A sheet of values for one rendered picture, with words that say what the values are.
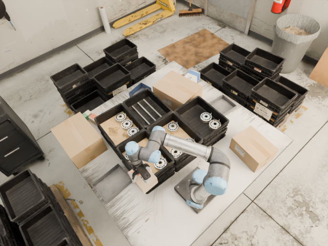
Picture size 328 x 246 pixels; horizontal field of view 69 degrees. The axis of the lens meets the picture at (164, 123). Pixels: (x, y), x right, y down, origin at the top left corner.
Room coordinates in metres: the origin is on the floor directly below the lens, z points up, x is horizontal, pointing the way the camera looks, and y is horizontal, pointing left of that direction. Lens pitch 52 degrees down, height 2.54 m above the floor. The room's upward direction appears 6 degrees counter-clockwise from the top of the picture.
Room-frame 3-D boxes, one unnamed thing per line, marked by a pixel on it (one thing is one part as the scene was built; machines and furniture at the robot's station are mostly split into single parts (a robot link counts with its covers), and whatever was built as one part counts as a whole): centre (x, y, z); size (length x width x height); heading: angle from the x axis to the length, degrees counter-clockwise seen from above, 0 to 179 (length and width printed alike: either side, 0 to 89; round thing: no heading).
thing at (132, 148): (0.71, 0.19, 1.40); 0.09 x 0.08 x 0.11; 67
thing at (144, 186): (0.69, 0.18, 1.08); 0.16 x 0.12 x 0.07; 36
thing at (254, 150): (0.99, -0.72, 0.78); 0.30 x 0.22 x 0.16; 28
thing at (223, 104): (1.52, -0.57, 0.73); 0.27 x 0.20 x 0.05; 120
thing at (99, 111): (1.56, 0.64, 0.74); 0.16 x 0.12 x 0.07; 138
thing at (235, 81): (2.09, -1.02, 0.31); 0.40 x 0.30 x 0.34; 36
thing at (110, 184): (0.84, 0.47, 0.73); 0.27 x 0.20 x 0.05; 128
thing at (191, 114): (1.28, -0.33, 0.87); 0.40 x 0.30 x 0.11; 32
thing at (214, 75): (2.42, -0.78, 0.26); 0.40 x 0.30 x 0.23; 36
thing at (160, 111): (1.46, 0.14, 0.87); 0.40 x 0.30 x 0.11; 32
